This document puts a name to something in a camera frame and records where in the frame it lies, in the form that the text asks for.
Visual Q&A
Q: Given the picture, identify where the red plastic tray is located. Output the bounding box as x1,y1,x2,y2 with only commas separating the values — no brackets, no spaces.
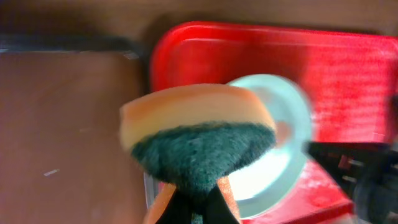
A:
150,22,397,223

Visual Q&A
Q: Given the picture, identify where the green and yellow sponge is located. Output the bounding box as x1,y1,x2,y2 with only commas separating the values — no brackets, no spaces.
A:
120,84,276,224

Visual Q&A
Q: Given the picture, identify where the brown tray with black rim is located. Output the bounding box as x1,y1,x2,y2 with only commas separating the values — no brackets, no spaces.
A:
1,34,148,223

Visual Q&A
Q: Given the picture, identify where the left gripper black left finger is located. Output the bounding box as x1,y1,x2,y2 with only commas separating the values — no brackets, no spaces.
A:
156,190,193,224

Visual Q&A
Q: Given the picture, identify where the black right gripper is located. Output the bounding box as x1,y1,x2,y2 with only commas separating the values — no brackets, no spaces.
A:
303,93,398,224

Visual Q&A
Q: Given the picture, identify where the light green plate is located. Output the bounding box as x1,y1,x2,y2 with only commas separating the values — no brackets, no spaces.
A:
225,73,313,220

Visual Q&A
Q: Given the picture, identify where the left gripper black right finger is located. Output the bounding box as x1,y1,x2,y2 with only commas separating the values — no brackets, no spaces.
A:
203,186,239,224

